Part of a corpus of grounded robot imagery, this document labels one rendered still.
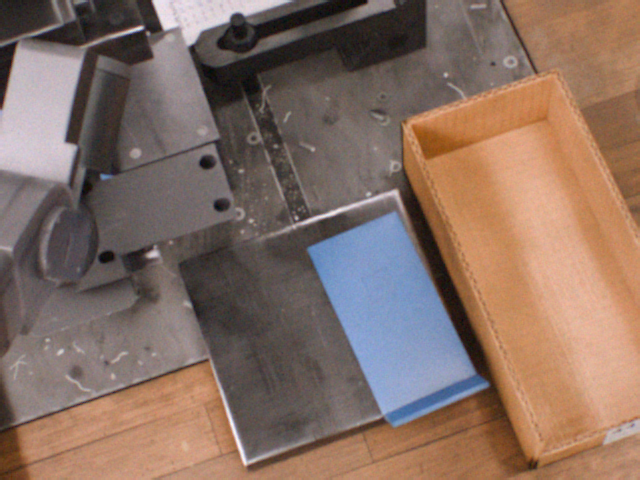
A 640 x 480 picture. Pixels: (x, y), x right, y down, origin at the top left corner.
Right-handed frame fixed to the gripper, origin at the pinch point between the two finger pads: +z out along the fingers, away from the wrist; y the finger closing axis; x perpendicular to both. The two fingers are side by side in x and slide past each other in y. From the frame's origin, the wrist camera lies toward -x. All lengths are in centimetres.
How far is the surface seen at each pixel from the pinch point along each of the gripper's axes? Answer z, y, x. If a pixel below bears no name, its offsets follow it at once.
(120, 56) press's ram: -7.2, 9.5, -6.9
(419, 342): 3.5, -14.0, -20.0
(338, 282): 6.1, -8.4, -16.2
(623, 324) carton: 3.9, -17.5, -34.2
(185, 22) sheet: 13.5, 13.8, -12.0
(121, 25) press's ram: -8.9, 10.9, -7.6
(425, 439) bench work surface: 3.2, -20.4, -18.2
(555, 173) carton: 9.1, -6.0, -34.3
